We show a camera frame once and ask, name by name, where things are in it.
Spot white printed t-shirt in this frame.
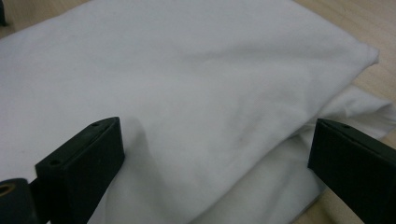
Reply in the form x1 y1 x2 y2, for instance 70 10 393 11
0 0 396 224

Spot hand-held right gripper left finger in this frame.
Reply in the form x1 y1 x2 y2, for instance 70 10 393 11
35 116 126 224

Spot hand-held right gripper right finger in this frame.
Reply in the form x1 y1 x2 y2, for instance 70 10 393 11
307 118 396 224

